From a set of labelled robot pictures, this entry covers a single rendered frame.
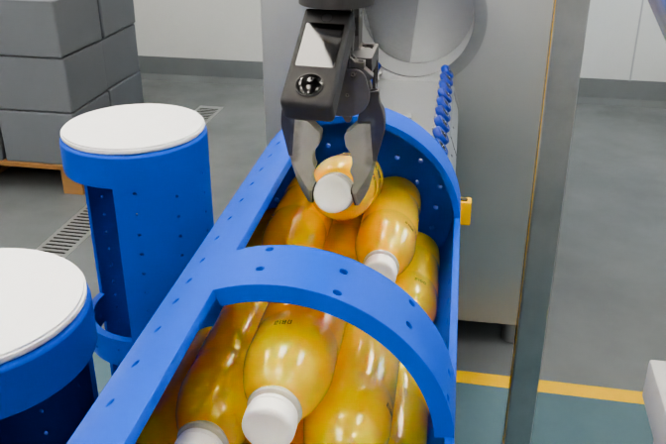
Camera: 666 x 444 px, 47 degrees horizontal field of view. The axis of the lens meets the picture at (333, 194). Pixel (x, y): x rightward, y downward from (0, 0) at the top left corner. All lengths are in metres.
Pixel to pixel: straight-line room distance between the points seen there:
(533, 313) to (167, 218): 0.82
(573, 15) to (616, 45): 3.83
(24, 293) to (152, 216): 0.52
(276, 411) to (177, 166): 0.97
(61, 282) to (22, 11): 2.80
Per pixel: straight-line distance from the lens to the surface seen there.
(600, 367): 2.70
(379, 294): 0.62
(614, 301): 3.07
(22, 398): 0.96
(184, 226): 1.54
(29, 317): 0.98
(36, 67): 3.81
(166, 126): 1.55
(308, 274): 0.61
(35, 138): 3.94
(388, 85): 2.18
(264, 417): 0.57
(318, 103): 0.65
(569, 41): 1.54
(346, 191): 0.77
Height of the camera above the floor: 1.54
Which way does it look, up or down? 24 degrees down
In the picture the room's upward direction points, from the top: straight up
